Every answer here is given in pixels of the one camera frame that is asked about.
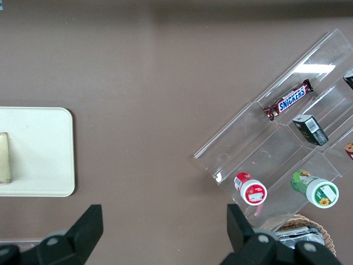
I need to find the oval light wicker basket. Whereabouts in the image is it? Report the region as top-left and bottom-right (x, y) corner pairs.
(260, 214), (337, 257)

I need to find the green label white-cap jar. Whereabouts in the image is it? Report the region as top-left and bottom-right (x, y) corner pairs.
(290, 169), (340, 208)

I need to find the cream plastic serving tray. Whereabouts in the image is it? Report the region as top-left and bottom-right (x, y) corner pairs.
(0, 107), (76, 198)

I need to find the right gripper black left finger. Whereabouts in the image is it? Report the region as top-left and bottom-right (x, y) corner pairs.
(22, 204), (104, 265)

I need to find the clear acrylic stepped stand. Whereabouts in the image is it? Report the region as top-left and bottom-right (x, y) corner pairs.
(192, 28), (353, 230)

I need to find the small black carton box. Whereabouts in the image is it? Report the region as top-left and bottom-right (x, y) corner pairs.
(292, 114), (329, 146)

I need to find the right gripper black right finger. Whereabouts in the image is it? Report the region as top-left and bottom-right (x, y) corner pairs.
(220, 203), (297, 265)

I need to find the red label white-cap jar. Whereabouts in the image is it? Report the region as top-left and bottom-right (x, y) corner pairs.
(233, 171), (268, 206)

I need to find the triangular sandwich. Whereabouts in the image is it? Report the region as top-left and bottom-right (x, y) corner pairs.
(0, 131), (13, 184)

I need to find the small black packet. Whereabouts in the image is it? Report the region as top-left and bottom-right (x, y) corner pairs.
(343, 67), (353, 91)

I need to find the Snickers chocolate bar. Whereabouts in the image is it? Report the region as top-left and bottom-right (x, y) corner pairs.
(262, 78), (315, 121)

